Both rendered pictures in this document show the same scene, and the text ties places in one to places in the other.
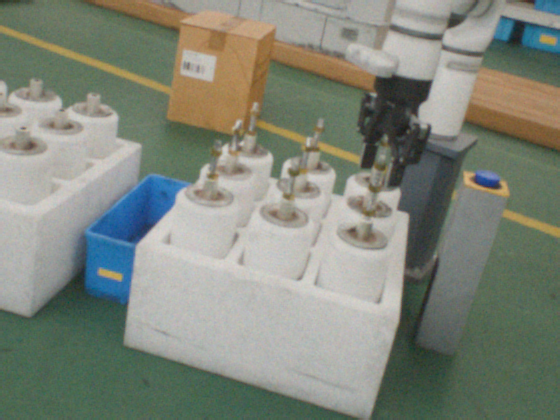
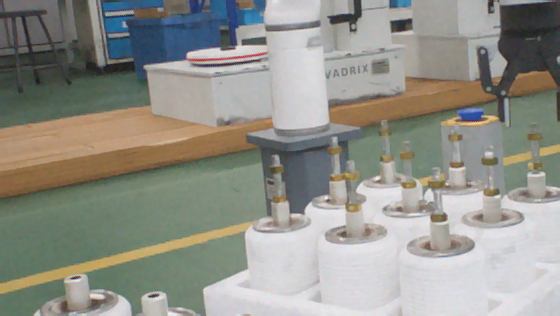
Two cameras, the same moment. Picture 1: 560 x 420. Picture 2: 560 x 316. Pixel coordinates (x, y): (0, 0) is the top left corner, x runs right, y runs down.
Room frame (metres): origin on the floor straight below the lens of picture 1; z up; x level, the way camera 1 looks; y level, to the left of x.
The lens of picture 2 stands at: (0.56, 0.96, 0.56)
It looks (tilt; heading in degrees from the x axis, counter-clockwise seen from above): 13 degrees down; 299
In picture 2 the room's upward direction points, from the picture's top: 5 degrees counter-clockwise
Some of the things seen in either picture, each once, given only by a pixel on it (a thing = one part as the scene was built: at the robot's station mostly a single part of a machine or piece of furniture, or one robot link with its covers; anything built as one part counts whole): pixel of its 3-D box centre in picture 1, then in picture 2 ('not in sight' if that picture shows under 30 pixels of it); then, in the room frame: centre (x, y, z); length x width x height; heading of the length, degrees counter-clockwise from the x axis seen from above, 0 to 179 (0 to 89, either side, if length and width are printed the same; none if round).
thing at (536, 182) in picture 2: (364, 228); (536, 185); (0.91, -0.16, 0.26); 0.02 x 0.02 x 0.03
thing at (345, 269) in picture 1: (347, 289); (539, 262); (0.91, -0.16, 0.16); 0.10 x 0.10 x 0.18
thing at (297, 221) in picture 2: (248, 149); (281, 224); (1.18, 0.04, 0.25); 0.08 x 0.08 x 0.01
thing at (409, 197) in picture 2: (300, 181); (410, 199); (1.05, -0.06, 0.26); 0.02 x 0.02 x 0.03
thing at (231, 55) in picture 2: not in sight; (228, 54); (2.55, -1.75, 0.29); 0.30 x 0.30 x 0.06
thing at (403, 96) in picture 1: (398, 100); (531, 34); (0.91, -0.16, 0.46); 0.08 x 0.08 x 0.09
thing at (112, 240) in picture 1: (143, 235); not in sight; (1.14, 0.20, 0.06); 0.30 x 0.11 x 0.12; 171
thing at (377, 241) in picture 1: (362, 236); (536, 195); (0.91, -0.16, 0.25); 0.08 x 0.08 x 0.01
